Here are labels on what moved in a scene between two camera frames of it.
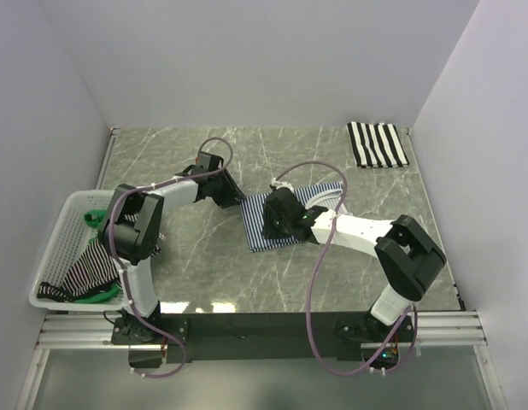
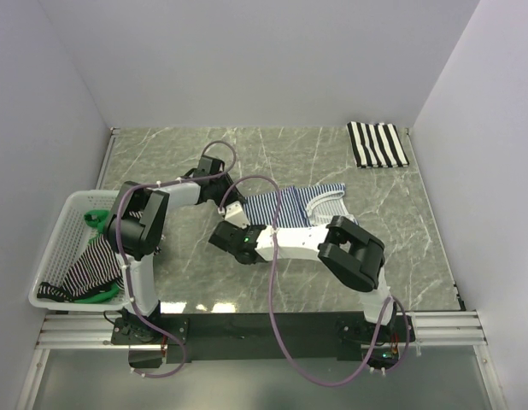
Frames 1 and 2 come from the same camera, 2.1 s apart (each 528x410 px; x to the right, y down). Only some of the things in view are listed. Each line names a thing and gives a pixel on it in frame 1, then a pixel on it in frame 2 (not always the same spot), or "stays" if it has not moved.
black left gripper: (232, 190) stays
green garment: (95, 219) stays
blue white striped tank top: (325, 196) stays
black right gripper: (268, 227) → (248, 228)
